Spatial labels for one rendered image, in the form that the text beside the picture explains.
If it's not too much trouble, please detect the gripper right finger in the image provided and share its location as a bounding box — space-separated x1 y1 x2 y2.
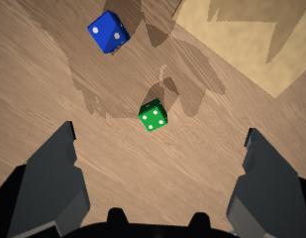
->
226 128 306 238

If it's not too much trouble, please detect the green die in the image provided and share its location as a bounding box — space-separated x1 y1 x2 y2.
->
138 98 168 132

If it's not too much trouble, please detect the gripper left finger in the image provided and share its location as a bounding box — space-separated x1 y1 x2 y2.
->
0 121 90 238

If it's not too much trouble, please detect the tan flat mat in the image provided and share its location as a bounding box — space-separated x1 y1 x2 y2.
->
171 0 306 98

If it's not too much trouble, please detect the blue die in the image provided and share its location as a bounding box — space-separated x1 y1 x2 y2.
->
87 10 130 54

